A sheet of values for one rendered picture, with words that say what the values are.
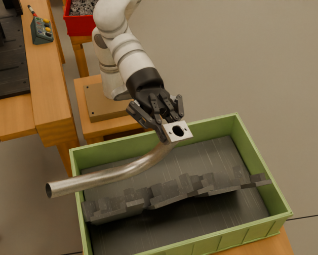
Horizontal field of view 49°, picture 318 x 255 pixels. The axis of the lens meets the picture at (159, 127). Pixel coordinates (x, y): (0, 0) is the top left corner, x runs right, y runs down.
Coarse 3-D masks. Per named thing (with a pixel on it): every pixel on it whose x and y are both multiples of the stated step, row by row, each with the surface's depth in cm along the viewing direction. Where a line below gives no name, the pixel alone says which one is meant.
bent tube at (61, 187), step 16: (176, 128) 69; (160, 144) 71; (176, 144) 69; (144, 160) 74; (160, 160) 74; (80, 176) 67; (96, 176) 69; (112, 176) 71; (128, 176) 74; (48, 192) 65; (64, 192) 65
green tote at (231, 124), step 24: (216, 120) 127; (240, 120) 126; (96, 144) 119; (120, 144) 122; (144, 144) 126; (240, 144) 129; (72, 168) 113; (264, 168) 114; (264, 192) 117; (288, 216) 104; (192, 240) 99; (216, 240) 104; (240, 240) 111
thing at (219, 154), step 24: (192, 144) 133; (216, 144) 133; (96, 168) 126; (168, 168) 126; (192, 168) 126; (216, 168) 126; (96, 192) 120; (120, 192) 120; (240, 192) 120; (144, 216) 115; (168, 216) 115; (192, 216) 115; (216, 216) 115; (240, 216) 115; (264, 216) 115; (96, 240) 110; (120, 240) 110; (144, 240) 110; (168, 240) 110
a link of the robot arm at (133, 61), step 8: (128, 56) 73; (136, 56) 73; (144, 56) 74; (120, 64) 74; (128, 64) 72; (136, 64) 72; (144, 64) 72; (152, 64) 74; (120, 72) 75; (128, 72) 72; (120, 88) 77; (112, 96) 77; (120, 96) 77; (128, 96) 79
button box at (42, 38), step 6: (30, 24) 169; (36, 24) 162; (42, 24) 165; (36, 30) 159; (42, 30) 162; (36, 36) 159; (42, 36) 159; (48, 36) 161; (36, 42) 161; (42, 42) 162; (48, 42) 163
